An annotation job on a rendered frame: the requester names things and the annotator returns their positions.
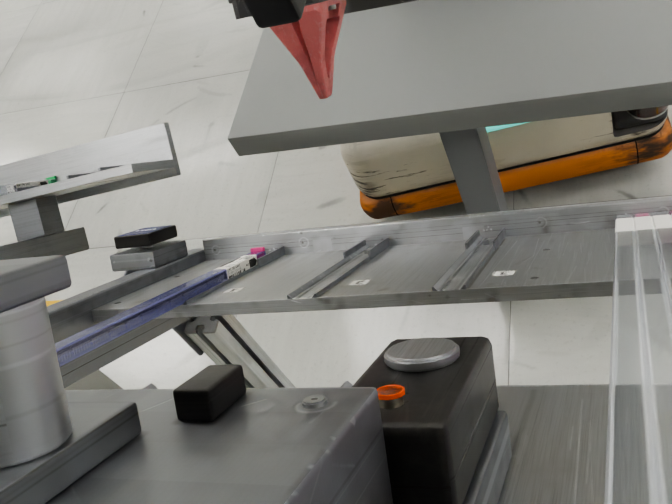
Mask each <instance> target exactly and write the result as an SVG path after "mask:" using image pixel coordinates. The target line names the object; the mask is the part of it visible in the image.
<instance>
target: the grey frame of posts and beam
mask: <svg viewBox="0 0 672 504"><path fill-rule="evenodd" d="M192 318H193V320H194V321H193V322H190V321H187V323H186V327H185V330H184V333H185V334H186V335H187V336H188V337H189V338H190V339H191V340H192V341H193V342H194V343H195V344H196V345H197V346H198V347H199V348H200V349H201V350H202V351H203V352H204V353H205V354H206V355H207V356H208V357H209V358H210V359H211V360H212V361H213V362H214V363H215V364H216V365H236V364H238V365H241V366H242V368H243V374H244V380H245V386H246V388H296V387H295V386H294V385H293V384H292V383H291V381H290V380H289V379H288V378H287V377H286V376H285V374H284V373H283V372H282V371H281V370H280V369H279V368H278V366H277V365H276V364H275V363H274V362H273V361H272V359H271V358H270V357H269V356H268V355H267V354H266V352H265V351H264V350H263V349H262V348H261V347H260V345H259V344H258V343H257V342H256V341H255V340H254V339H253V337H252V336H251V335H250V334H249V333H248V332H247V330H246V329H245V328H244V327H243V326H242V325H241V323H240V322H239V321H238V320H237V319H236V318H235V316H234V315H218V316H198V317H192Z"/></svg>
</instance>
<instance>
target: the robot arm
mask: <svg viewBox="0 0 672 504"><path fill-rule="evenodd" d="M228 2H229V4H232V6H233V10H234V14H235V18H236V20H237V19H242V18H246V17H251V16H252V15H251V13H250V11H249V9H248V7H247V5H246V4H245V2H244V0H228ZM345 7H346V0H306V3H305V7H304V11H303V14H302V18H301V19H300V20H298V21H297V22H293V23H288V24H283V25H278V26H273V27H270V29H271V30H272V31H273V32H274V33H275V35H276V36H277V37H278V38H279V40H280V41H281V42H282V43H283V45H284V46H285V47H286V48H287V49H288V51H289V52H290V53H291V54H292V56H293V57H294V58H295V59H296V61H297V62H298V63H299V64H300V66H301V67H302V69H303V71H304V73H305V74H306V76H307V78H308V80H309V81H310V83H311V85H312V87H313V88H314V90H315V92H316V94H317V95H318V97H319V98H320V99H326V98H328V97H329V96H331V95H332V88H333V72H334V57H335V50H336V46H337V42H338V37H339V33H340V29H341V24H342V20H343V16H344V11H345Z"/></svg>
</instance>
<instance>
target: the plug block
mask: <svg viewBox="0 0 672 504"><path fill-rule="evenodd" d="M244 2H245V4H246V5H247V7H248V9H249V11H250V13H251V15H252V17H253V19H254V21H255V23H256V25H257V26H258V27H259V28H268V27H273V26H278V25H283V24H288V23H293V22H297V21H298V20H300V19H301V18H302V14H303V11H304V7H305V3H306V0H244Z"/></svg>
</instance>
